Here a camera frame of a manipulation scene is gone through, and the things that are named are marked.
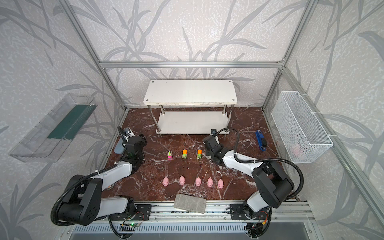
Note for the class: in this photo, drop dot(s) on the grey blue glasses case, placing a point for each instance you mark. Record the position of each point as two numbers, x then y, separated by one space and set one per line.
119 148

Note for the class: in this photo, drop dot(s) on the orange green toy truck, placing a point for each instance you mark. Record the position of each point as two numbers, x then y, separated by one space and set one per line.
184 154

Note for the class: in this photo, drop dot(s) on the grey sponge block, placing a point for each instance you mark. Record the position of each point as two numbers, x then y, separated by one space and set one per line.
190 203

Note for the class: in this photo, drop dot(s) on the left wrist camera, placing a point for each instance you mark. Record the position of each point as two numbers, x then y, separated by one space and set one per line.
127 133

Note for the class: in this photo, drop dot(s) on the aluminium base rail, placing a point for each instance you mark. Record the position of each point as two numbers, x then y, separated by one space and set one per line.
217 212

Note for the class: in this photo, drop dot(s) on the blue stapler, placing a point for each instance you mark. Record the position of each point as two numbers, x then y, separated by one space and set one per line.
261 140

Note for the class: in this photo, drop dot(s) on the white wire mesh basket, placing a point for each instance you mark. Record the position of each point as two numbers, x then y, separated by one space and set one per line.
298 124

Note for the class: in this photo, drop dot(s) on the orange green mixer truck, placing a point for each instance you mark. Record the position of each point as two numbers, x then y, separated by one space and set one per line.
199 154

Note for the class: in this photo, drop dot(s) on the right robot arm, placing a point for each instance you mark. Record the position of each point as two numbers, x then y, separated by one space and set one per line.
273 184

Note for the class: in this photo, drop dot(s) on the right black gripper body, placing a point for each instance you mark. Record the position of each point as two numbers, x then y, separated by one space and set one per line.
211 142

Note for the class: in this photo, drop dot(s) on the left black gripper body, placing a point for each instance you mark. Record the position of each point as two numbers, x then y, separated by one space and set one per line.
125 141

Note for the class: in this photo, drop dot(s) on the pink toy pig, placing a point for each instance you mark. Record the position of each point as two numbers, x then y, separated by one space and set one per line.
182 180
210 182
165 181
220 184
198 182

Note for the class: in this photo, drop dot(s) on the white two-tier shelf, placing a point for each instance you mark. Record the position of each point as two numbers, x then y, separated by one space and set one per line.
188 94

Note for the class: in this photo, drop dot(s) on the clear plastic wall bin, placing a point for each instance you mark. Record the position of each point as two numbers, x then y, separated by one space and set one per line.
50 138

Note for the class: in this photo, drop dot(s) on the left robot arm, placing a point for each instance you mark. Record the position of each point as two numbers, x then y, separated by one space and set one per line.
82 202

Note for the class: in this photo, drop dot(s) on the green circuit board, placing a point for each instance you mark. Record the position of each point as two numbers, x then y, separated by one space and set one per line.
129 227

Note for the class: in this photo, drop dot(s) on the pink green toy truck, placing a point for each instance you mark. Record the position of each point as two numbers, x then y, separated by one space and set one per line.
169 156

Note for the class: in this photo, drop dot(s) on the pink item in basket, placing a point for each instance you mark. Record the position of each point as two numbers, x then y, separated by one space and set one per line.
297 151

